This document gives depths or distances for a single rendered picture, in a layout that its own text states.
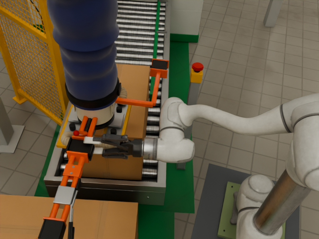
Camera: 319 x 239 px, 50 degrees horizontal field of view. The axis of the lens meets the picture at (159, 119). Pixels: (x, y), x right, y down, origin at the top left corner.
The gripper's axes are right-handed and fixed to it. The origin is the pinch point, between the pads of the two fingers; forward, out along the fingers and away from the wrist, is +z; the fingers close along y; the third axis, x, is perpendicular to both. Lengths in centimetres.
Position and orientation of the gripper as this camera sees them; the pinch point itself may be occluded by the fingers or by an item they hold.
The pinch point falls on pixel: (92, 145)
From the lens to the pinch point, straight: 142.5
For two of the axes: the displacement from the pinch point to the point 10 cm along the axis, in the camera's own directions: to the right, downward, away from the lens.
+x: 0.3, -7.3, 6.8
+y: -0.5, 6.8, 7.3
